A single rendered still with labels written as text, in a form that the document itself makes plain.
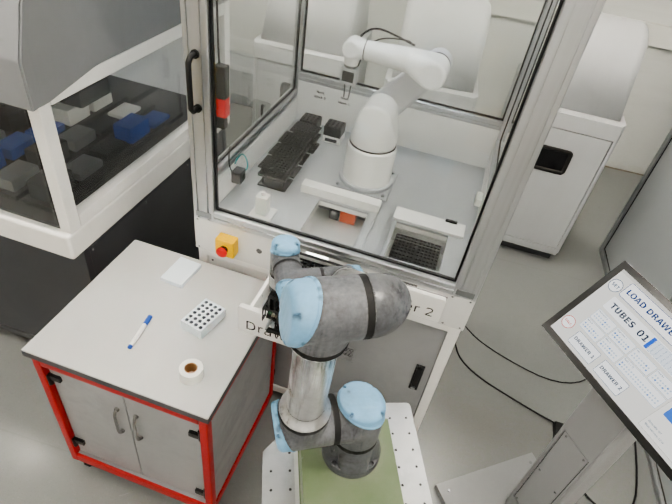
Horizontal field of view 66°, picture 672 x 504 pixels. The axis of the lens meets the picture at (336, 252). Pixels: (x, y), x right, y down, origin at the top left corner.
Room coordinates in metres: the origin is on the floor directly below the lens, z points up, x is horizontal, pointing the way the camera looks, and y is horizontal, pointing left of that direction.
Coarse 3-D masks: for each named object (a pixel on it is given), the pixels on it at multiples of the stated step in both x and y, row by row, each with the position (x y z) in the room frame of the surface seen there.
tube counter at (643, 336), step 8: (640, 328) 1.05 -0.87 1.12; (632, 336) 1.03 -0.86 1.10; (640, 336) 1.03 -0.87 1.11; (648, 336) 1.02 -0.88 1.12; (640, 344) 1.01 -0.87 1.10; (648, 344) 1.00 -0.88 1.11; (656, 344) 0.99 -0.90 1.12; (648, 352) 0.98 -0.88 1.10; (656, 352) 0.98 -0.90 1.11; (664, 352) 0.97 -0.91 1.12; (656, 360) 0.96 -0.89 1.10; (664, 360) 0.95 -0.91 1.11; (664, 368) 0.93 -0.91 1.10
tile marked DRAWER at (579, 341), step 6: (576, 336) 1.09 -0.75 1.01; (582, 336) 1.08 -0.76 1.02; (570, 342) 1.08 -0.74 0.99; (576, 342) 1.07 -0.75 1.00; (582, 342) 1.06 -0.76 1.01; (588, 342) 1.06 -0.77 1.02; (576, 348) 1.05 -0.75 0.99; (582, 348) 1.05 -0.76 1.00; (588, 348) 1.04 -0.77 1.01; (594, 348) 1.04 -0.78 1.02; (582, 354) 1.03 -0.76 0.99; (588, 354) 1.03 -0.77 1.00; (594, 354) 1.02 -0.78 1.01; (600, 354) 1.02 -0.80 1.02; (588, 360) 1.01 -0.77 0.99; (594, 360) 1.01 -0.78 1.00
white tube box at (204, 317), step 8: (200, 304) 1.15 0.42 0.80; (208, 304) 1.16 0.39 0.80; (216, 304) 1.17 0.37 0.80; (192, 312) 1.11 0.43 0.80; (200, 312) 1.12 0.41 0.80; (208, 312) 1.12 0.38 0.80; (216, 312) 1.13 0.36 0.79; (224, 312) 1.15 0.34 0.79; (184, 320) 1.07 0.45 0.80; (192, 320) 1.08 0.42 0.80; (200, 320) 1.09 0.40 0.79; (208, 320) 1.10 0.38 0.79; (216, 320) 1.11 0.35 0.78; (184, 328) 1.07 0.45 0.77; (192, 328) 1.05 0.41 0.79; (200, 328) 1.06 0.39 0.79; (208, 328) 1.07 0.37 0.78; (200, 336) 1.04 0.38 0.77
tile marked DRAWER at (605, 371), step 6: (606, 360) 1.00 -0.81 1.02; (600, 366) 0.99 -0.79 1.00; (606, 366) 0.98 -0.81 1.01; (612, 366) 0.98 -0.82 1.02; (600, 372) 0.97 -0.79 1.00; (606, 372) 0.97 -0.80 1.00; (612, 372) 0.96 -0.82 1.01; (600, 378) 0.96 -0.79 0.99; (606, 378) 0.95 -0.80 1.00; (612, 378) 0.95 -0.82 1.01; (618, 378) 0.94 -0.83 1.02; (606, 384) 0.94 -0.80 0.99; (612, 384) 0.93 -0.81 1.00; (618, 384) 0.93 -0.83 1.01; (624, 384) 0.92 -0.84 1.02; (612, 390) 0.92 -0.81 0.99; (618, 390) 0.91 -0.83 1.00; (624, 390) 0.91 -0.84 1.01
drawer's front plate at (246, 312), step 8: (240, 304) 1.07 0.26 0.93; (240, 312) 1.05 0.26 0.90; (248, 312) 1.05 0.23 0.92; (256, 312) 1.04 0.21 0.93; (264, 312) 1.05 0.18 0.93; (240, 320) 1.05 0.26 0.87; (248, 320) 1.05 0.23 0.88; (256, 320) 1.04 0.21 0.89; (264, 320) 1.04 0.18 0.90; (240, 328) 1.05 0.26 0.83; (256, 328) 1.04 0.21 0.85; (264, 328) 1.04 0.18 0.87; (264, 336) 1.04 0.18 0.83; (272, 336) 1.03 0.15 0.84
